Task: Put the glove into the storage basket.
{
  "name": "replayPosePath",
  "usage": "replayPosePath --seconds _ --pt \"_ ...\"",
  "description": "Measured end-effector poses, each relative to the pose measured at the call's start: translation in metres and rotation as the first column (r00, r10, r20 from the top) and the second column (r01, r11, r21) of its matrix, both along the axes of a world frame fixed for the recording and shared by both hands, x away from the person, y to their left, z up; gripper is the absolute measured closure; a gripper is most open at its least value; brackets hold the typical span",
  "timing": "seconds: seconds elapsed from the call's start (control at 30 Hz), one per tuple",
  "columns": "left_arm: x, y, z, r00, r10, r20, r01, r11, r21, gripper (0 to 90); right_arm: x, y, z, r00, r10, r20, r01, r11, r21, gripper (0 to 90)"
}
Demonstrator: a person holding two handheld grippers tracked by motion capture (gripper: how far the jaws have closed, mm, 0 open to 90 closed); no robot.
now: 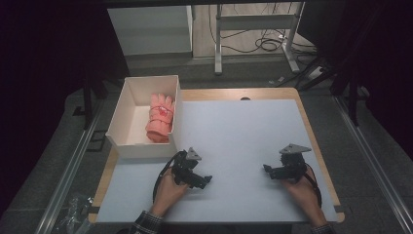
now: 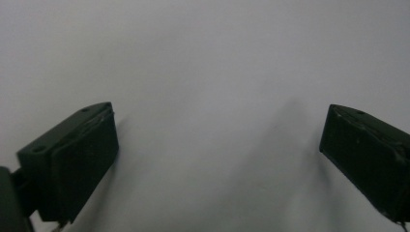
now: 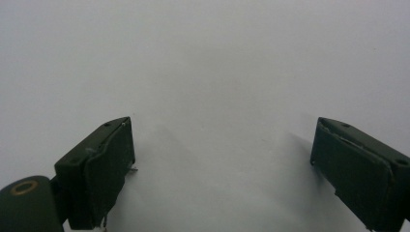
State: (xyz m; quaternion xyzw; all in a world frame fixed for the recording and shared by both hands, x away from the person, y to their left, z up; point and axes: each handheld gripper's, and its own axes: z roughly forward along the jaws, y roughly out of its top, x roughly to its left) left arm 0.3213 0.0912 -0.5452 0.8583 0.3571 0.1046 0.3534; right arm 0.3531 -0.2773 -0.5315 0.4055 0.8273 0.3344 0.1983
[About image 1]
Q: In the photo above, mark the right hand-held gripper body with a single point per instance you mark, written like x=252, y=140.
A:
x=292, y=165

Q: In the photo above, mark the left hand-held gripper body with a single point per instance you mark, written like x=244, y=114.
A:
x=185, y=167

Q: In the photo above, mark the white box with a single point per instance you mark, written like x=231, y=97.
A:
x=136, y=123

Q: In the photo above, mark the person's left hand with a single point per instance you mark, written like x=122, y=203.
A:
x=170, y=195

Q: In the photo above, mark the person's right hand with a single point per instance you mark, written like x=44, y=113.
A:
x=303, y=195

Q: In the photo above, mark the pale table mat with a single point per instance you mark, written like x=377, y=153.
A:
x=240, y=146

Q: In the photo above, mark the black stand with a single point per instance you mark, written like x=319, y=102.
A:
x=87, y=104
x=352, y=97

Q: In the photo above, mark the white power strip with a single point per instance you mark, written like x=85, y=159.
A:
x=315, y=73

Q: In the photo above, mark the crumpled clear plastic bag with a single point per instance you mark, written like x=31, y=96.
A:
x=73, y=211

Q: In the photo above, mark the white cabinet panel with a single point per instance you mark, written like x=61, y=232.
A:
x=152, y=29

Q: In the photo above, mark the aluminium rail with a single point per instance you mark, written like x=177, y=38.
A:
x=373, y=162
x=68, y=175

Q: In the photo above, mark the white metal desk frame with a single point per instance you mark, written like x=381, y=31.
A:
x=256, y=22

